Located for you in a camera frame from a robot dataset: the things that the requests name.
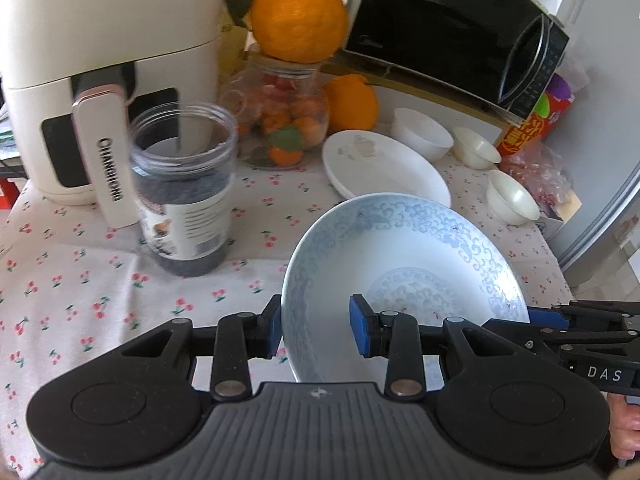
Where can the clear plastic bag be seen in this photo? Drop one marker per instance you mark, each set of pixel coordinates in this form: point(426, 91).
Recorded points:
point(542, 175)

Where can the cherry print tablecloth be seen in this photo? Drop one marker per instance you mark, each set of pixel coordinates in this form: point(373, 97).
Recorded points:
point(75, 270)

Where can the blue patterned plate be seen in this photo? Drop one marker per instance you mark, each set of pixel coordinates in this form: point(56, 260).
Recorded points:
point(400, 260)

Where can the small white bowl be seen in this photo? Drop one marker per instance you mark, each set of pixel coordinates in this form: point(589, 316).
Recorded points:
point(511, 200)
point(475, 150)

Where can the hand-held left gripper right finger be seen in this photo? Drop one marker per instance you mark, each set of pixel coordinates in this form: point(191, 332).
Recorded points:
point(359, 326)

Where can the black microwave oven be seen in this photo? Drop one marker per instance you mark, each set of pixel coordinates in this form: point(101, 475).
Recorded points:
point(440, 20)

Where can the red snack canister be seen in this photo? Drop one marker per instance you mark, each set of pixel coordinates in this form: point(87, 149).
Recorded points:
point(540, 125)

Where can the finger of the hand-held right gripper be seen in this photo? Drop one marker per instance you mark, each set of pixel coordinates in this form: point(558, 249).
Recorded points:
point(542, 316)
point(520, 336)

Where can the person's right hand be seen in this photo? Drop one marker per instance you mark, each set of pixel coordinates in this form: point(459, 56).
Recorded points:
point(626, 432)

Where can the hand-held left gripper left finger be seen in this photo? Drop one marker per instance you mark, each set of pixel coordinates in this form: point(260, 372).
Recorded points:
point(273, 329)

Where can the clear plastic jar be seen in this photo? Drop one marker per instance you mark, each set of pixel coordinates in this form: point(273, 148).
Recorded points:
point(185, 220)

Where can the glass jar of small oranges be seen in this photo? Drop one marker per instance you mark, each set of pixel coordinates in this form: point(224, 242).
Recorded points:
point(285, 115)

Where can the large orange with leaves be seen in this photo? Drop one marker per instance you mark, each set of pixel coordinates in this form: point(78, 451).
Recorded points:
point(299, 15)

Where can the white air fryer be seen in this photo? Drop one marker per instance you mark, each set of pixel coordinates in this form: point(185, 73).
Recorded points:
point(100, 25)

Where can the large white bowl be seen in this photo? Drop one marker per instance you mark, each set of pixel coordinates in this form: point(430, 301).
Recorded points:
point(422, 132)

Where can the white plate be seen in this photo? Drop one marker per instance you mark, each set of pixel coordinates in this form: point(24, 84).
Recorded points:
point(390, 170)

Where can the grey refrigerator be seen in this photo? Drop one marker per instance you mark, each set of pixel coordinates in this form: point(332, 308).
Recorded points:
point(610, 160)

